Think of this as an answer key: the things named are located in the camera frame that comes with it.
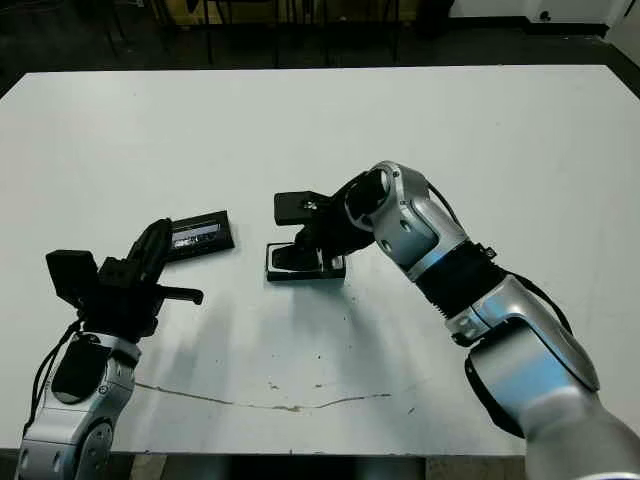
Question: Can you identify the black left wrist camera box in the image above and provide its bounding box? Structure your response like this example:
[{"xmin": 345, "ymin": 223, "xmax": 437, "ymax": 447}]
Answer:
[{"xmin": 45, "ymin": 249, "xmax": 100, "ymax": 311}]

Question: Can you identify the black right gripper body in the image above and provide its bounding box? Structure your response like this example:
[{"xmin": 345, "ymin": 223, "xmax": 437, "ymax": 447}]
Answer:
[{"xmin": 294, "ymin": 187, "xmax": 374, "ymax": 271}]

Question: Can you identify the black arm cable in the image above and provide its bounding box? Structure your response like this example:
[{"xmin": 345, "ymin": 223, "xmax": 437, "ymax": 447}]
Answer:
[
  {"xmin": 23, "ymin": 319, "xmax": 81, "ymax": 431},
  {"xmin": 424, "ymin": 182, "xmax": 574, "ymax": 331}
]

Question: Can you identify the black printed box lid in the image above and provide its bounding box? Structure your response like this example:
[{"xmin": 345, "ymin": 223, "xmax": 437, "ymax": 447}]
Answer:
[{"xmin": 169, "ymin": 209, "xmax": 236, "ymax": 260}]

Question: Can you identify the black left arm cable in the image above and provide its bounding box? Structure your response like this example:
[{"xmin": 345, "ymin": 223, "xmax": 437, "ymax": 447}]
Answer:
[{"xmin": 23, "ymin": 319, "xmax": 81, "ymax": 431}]

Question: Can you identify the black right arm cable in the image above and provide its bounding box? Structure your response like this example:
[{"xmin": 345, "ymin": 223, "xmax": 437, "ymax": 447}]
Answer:
[{"xmin": 424, "ymin": 182, "xmax": 574, "ymax": 331}]

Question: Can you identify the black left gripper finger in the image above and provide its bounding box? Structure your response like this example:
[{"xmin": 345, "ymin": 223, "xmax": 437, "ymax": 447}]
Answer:
[
  {"xmin": 153, "ymin": 218, "xmax": 174, "ymax": 286},
  {"xmin": 124, "ymin": 219, "xmax": 165, "ymax": 284}
]

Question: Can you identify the black box base white insert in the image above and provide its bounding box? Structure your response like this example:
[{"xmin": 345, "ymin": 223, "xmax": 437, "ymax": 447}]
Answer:
[{"xmin": 266, "ymin": 242, "xmax": 347, "ymax": 284}]

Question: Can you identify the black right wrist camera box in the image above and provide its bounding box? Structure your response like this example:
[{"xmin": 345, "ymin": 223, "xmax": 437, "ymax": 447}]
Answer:
[{"xmin": 273, "ymin": 190, "xmax": 334, "ymax": 226}]

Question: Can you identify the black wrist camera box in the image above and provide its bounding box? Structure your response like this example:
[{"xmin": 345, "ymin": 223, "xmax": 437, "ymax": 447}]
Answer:
[
  {"xmin": 45, "ymin": 249, "xmax": 100, "ymax": 311},
  {"xmin": 273, "ymin": 190, "xmax": 334, "ymax": 226}
]

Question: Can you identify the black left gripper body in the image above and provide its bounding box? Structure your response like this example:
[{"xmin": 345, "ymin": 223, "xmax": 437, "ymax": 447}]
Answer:
[{"xmin": 79, "ymin": 257, "xmax": 205, "ymax": 339}]

